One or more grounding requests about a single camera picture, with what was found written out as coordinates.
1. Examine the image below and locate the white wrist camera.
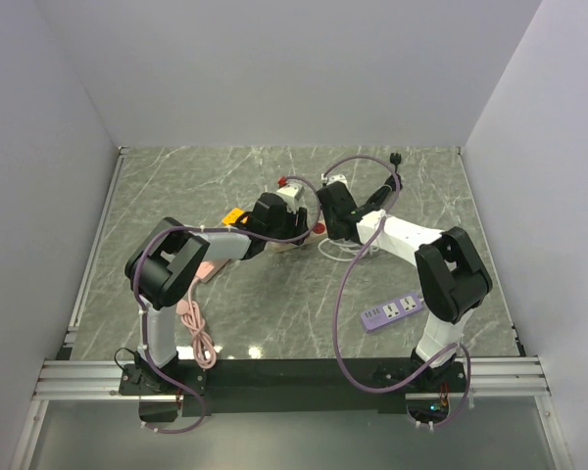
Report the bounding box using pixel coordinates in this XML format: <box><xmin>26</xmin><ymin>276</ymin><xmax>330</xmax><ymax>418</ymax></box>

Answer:
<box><xmin>321</xmin><ymin>173</ymin><xmax>348</xmax><ymax>186</ymax></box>
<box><xmin>275</xmin><ymin>177</ymin><xmax>305</xmax><ymax>213</ymax></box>

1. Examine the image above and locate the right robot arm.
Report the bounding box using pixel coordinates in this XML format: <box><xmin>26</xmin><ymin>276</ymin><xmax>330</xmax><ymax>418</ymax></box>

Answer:
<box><xmin>318</xmin><ymin>178</ymin><xmax>493</xmax><ymax>391</ymax></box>

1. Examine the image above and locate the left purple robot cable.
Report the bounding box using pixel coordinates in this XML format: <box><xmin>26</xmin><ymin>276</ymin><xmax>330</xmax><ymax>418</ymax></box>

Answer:
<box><xmin>131</xmin><ymin>174</ymin><xmax>322</xmax><ymax>437</ymax></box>

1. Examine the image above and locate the pink coiled cable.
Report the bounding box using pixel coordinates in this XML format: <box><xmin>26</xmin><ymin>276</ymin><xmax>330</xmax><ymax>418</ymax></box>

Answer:
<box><xmin>174</xmin><ymin>281</ymin><xmax>218</xmax><ymax>369</ymax></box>

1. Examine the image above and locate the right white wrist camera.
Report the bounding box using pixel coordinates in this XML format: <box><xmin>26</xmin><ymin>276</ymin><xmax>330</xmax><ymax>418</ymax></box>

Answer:
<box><xmin>321</xmin><ymin>173</ymin><xmax>348</xmax><ymax>186</ymax></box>

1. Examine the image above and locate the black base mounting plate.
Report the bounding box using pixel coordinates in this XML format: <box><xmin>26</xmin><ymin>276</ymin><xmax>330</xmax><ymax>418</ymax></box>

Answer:
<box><xmin>119</xmin><ymin>357</ymin><xmax>466</xmax><ymax>422</ymax></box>

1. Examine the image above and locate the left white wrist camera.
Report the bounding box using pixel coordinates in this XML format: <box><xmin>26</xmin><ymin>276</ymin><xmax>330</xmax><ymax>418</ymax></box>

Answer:
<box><xmin>275</xmin><ymin>177</ymin><xmax>305</xmax><ymax>213</ymax></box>

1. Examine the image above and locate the yellow cube socket adapter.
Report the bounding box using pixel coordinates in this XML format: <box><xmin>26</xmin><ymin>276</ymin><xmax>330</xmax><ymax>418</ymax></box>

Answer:
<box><xmin>222</xmin><ymin>208</ymin><xmax>250</xmax><ymax>230</ymax></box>

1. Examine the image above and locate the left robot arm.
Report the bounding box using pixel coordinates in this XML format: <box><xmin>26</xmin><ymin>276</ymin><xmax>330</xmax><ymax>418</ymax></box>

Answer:
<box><xmin>124</xmin><ymin>183</ymin><xmax>308</xmax><ymax>394</ymax></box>

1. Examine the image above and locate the white power cable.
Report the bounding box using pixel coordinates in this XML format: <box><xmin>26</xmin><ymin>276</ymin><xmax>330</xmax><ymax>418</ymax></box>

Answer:
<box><xmin>318</xmin><ymin>237</ymin><xmax>381</xmax><ymax>263</ymax></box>

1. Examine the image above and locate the beige red power strip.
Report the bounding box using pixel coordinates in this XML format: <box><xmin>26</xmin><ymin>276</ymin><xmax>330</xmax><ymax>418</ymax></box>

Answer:
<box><xmin>266</xmin><ymin>218</ymin><xmax>327</xmax><ymax>253</ymax></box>

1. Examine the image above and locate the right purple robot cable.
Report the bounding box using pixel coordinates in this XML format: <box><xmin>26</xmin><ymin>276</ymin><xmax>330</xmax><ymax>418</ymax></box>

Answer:
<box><xmin>321</xmin><ymin>155</ymin><xmax>471</xmax><ymax>430</ymax></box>

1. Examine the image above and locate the black power cable with plug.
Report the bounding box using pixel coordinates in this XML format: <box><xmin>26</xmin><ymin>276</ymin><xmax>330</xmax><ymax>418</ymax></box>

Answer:
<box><xmin>365</xmin><ymin>152</ymin><xmax>406</xmax><ymax>212</ymax></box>

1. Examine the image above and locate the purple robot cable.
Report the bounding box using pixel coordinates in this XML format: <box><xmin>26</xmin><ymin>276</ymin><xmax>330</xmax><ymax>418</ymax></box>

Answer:
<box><xmin>131</xmin><ymin>174</ymin><xmax>322</xmax><ymax>437</ymax></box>
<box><xmin>321</xmin><ymin>155</ymin><xmax>471</xmax><ymax>430</ymax></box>

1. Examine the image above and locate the purple power strip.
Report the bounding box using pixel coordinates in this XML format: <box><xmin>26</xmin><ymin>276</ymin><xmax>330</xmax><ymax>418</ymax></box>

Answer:
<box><xmin>360</xmin><ymin>293</ymin><xmax>423</xmax><ymax>333</ymax></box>

